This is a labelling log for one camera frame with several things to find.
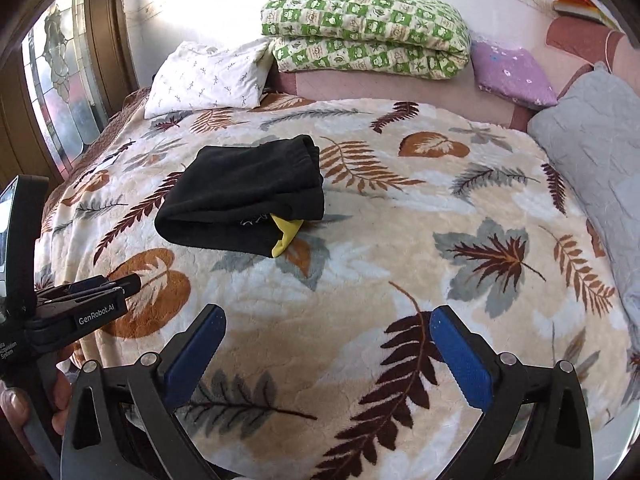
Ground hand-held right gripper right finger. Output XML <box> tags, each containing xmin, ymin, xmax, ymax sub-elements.
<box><xmin>429</xmin><ymin>305</ymin><xmax>596</xmax><ymax>480</ymax></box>

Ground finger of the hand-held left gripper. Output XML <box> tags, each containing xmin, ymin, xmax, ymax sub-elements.
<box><xmin>30</xmin><ymin>290</ymin><xmax>132</xmax><ymax>347</ymax></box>
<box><xmin>35</xmin><ymin>273</ymin><xmax>142</xmax><ymax>307</ymax></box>

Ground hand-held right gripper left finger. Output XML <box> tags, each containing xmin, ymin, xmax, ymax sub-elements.
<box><xmin>60</xmin><ymin>304</ymin><xmax>227</xmax><ymax>480</ymax></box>

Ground black pants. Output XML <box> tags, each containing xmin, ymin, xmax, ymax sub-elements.
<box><xmin>154</xmin><ymin>134</ymin><xmax>327</xmax><ymax>257</ymax></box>

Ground person's left hand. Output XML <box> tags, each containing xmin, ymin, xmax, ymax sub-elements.
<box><xmin>0</xmin><ymin>355</ymin><xmax>76</xmax><ymax>441</ymax></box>

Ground leaf print plush blanket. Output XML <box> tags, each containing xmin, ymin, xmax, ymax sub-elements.
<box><xmin>37</xmin><ymin>97</ymin><xmax>633</xmax><ymax>480</ymax></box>

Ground yellow cloth piece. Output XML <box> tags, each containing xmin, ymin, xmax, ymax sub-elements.
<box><xmin>270</xmin><ymin>212</ymin><xmax>304</xmax><ymax>258</ymax></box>

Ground stained glass window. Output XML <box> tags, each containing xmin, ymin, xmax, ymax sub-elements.
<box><xmin>22</xmin><ymin>0</ymin><xmax>108</xmax><ymax>171</ymax></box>

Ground white twig print pillow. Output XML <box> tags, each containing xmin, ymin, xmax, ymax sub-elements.
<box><xmin>144</xmin><ymin>37</ymin><xmax>275</xmax><ymax>120</ymax></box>

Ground grey quilted blanket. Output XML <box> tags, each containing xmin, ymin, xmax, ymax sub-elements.
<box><xmin>527</xmin><ymin>62</ymin><xmax>640</xmax><ymax>311</ymax></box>

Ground pink bed sheet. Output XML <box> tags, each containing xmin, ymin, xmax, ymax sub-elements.
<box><xmin>265</xmin><ymin>67</ymin><xmax>531</xmax><ymax>133</ymax></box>

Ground purple floral folded blanket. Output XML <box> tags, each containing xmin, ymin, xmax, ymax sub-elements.
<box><xmin>470</xmin><ymin>41</ymin><xmax>559</xmax><ymax>110</ymax></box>

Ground green patterned folded quilt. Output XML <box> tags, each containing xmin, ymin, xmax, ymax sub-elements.
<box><xmin>260</xmin><ymin>0</ymin><xmax>472</xmax><ymax>82</ymax></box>

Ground stack of books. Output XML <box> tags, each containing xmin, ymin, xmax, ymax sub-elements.
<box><xmin>547</xmin><ymin>0</ymin><xmax>621</xmax><ymax>28</ymax></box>

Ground wooden window frame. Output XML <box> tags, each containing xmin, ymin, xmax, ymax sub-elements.
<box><xmin>0</xmin><ymin>0</ymin><xmax>141</xmax><ymax>191</ymax></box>

